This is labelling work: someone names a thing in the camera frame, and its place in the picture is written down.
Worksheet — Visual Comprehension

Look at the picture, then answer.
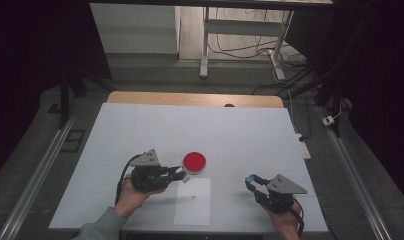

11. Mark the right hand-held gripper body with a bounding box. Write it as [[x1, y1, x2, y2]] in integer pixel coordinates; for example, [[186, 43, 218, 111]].
[[260, 174, 309, 215]]

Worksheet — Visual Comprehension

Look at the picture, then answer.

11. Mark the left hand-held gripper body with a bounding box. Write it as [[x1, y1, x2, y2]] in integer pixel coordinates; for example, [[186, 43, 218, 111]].
[[129, 148, 173, 194]]

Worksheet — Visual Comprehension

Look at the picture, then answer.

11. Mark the small white stamp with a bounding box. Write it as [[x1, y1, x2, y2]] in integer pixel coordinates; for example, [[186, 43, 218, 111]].
[[175, 166, 192, 184]]

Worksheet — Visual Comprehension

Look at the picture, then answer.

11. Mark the round red ink pad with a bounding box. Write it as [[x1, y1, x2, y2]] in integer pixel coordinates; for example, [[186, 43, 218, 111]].
[[182, 151, 208, 176]]

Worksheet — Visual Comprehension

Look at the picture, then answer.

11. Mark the white paper sheet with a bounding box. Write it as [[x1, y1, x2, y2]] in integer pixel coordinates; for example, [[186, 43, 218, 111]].
[[173, 177, 212, 227]]

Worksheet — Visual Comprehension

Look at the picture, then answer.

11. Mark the person's right hand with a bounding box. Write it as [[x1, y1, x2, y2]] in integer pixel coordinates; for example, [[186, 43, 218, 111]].
[[264, 199, 305, 240]]

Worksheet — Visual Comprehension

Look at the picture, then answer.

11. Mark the person's left hand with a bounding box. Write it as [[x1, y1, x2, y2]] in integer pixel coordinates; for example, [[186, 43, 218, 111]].
[[113, 178, 167, 220]]

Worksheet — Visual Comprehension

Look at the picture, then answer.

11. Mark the white table cover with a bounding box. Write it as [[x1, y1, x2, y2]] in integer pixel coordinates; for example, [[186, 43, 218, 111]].
[[48, 102, 329, 233]]

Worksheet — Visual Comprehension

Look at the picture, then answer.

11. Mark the white power strip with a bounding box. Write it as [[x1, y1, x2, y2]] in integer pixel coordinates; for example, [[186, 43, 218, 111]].
[[295, 133, 312, 160]]

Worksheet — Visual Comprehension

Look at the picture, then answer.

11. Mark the black metal stand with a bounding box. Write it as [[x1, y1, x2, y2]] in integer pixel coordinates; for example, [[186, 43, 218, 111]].
[[289, 39, 358, 138], [57, 66, 115, 130]]

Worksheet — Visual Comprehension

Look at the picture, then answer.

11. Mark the white panel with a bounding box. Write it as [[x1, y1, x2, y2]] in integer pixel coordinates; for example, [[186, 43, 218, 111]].
[[89, 3, 182, 55]]

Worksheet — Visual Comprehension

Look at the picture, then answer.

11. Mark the dark curtain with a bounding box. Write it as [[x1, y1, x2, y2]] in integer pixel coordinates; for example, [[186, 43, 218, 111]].
[[0, 0, 113, 183], [286, 0, 404, 209]]

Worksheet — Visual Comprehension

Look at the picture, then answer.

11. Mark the left hand-held gripper black cable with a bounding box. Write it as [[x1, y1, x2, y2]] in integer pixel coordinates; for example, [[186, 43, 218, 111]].
[[114, 153, 144, 205]]

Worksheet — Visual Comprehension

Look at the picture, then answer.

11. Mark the hand-held gripper black cable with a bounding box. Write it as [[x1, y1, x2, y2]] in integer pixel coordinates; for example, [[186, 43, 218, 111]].
[[114, 153, 144, 205], [291, 198, 306, 238]]

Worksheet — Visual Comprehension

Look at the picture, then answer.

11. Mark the right hand-held gripper black cable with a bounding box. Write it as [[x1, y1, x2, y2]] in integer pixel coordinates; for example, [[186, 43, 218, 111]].
[[291, 198, 306, 238]]

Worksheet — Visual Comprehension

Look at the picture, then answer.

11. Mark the metal floor rail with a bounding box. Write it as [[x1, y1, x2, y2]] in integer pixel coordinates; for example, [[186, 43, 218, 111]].
[[318, 106, 394, 240], [0, 109, 80, 240]]

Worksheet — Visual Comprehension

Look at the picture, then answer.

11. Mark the black floor frame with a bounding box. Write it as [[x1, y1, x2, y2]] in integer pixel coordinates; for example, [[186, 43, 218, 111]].
[[61, 129, 87, 154]]

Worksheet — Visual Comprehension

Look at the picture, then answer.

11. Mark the tangle of black cables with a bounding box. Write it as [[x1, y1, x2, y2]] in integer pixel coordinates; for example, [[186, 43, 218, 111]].
[[208, 8, 312, 96]]

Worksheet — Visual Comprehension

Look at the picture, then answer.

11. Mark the white desk frame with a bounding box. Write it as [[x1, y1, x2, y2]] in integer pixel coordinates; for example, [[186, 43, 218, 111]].
[[199, 6, 296, 81]]

